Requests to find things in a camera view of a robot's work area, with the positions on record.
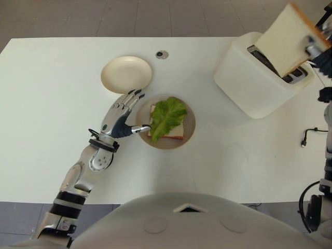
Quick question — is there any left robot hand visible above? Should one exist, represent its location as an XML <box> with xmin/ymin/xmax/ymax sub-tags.
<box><xmin>100</xmin><ymin>88</ymin><xmax>152</xmax><ymax>140</ymax></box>

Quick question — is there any bread slice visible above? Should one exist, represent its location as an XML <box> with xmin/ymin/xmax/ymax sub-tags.
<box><xmin>255</xmin><ymin>2</ymin><xmax>332</xmax><ymax>78</ymax></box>
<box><xmin>148</xmin><ymin>104</ymin><xmax>185</xmax><ymax>140</ymax></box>

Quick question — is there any beige plate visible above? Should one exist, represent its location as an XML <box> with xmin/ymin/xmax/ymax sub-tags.
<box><xmin>135</xmin><ymin>95</ymin><xmax>197</xmax><ymax>150</ymax></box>

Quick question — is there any cream toaster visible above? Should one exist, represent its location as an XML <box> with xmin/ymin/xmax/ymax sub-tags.
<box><xmin>213</xmin><ymin>32</ymin><xmax>316</xmax><ymax>120</ymax></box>

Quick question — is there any black cable with plug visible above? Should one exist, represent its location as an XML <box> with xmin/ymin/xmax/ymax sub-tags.
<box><xmin>301</xmin><ymin>127</ymin><xmax>329</xmax><ymax>149</ymax></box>

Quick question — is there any robot body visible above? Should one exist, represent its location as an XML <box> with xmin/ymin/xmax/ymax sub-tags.
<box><xmin>68</xmin><ymin>191</ymin><xmax>322</xmax><ymax>249</ymax></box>

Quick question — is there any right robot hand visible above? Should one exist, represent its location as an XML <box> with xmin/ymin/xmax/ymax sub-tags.
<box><xmin>302</xmin><ymin>7</ymin><xmax>332</xmax><ymax>77</ymax></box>

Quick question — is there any cream plate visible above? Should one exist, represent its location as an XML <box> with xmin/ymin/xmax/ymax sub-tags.
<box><xmin>100</xmin><ymin>56</ymin><xmax>153</xmax><ymax>94</ymax></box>

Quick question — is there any green lettuce leaf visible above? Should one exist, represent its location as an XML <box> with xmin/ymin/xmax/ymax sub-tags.
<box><xmin>149</xmin><ymin>96</ymin><xmax>188</xmax><ymax>142</ymax></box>

